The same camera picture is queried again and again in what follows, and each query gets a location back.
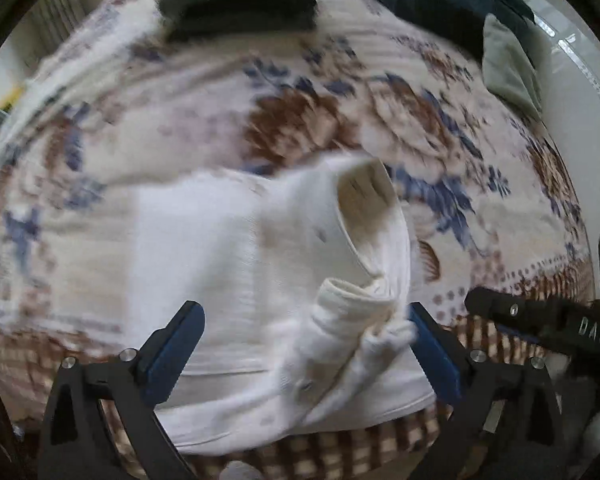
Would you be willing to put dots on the white pants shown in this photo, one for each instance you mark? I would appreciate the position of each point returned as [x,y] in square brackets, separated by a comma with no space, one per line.
[255,285]

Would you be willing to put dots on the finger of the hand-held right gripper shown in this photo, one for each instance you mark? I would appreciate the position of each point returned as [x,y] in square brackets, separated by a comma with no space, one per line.
[510,312]

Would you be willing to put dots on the folded blue jeans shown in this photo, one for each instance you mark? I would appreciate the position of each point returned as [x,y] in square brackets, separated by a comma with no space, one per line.
[240,0]

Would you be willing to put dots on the white bed headboard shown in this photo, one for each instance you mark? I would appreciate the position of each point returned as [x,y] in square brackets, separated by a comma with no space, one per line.
[590,100]

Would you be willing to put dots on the light green cloth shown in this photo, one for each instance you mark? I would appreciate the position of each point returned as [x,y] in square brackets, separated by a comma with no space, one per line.
[515,70]

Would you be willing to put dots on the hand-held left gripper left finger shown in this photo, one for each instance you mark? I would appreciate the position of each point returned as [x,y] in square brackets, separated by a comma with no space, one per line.
[175,352]

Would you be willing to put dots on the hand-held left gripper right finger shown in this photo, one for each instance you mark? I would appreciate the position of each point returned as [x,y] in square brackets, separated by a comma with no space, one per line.
[436,357]

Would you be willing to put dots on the yellow box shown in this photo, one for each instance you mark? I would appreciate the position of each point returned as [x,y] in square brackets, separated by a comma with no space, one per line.
[11,97]

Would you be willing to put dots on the floral bed blanket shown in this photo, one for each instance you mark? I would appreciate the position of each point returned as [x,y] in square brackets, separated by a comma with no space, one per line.
[155,125]

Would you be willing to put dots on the grey-blue striped curtain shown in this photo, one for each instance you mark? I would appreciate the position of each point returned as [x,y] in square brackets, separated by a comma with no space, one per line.
[60,5]

